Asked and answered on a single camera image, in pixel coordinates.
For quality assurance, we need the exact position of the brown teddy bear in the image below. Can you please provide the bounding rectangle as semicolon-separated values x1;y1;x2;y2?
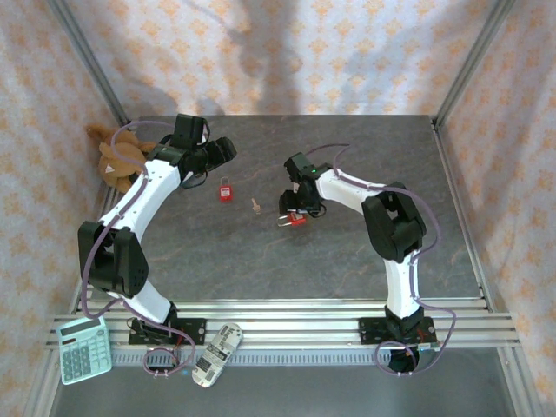
86;123;158;195

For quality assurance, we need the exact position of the orange patterned white fabric backdrop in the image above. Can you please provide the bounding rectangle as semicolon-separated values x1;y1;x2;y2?
0;0;556;417

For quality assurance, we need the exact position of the printed white black can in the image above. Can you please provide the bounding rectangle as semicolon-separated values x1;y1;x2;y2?
190;321;244;387

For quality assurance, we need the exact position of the mint green calculator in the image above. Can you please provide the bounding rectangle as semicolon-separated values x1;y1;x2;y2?
55;314;114;386

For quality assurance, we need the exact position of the aluminium table side rail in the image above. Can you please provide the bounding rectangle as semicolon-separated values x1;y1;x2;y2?
432;121;496;312
69;186;121;314

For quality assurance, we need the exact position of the aluminium mounting rail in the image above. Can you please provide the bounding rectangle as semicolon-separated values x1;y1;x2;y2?
45;299;520;351

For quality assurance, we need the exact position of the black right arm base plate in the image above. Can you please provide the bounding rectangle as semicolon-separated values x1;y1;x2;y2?
358;316;435;347

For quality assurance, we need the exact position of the aluminium frame post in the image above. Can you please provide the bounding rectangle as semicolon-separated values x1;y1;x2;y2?
45;0;131;127
434;0;516;129

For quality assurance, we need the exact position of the slotted grey cable duct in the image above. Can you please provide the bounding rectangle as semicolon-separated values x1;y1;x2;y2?
111;350;392;367

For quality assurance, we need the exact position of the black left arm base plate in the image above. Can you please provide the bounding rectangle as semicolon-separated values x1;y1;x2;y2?
129;318;208;348

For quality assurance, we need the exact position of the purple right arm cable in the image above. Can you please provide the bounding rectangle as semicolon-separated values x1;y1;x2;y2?
306;142;457;377

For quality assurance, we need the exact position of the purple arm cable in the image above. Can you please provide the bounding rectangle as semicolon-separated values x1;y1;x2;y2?
80;120;196;379
306;142;457;377

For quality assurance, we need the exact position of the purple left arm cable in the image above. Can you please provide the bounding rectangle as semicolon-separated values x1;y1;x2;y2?
80;120;196;379

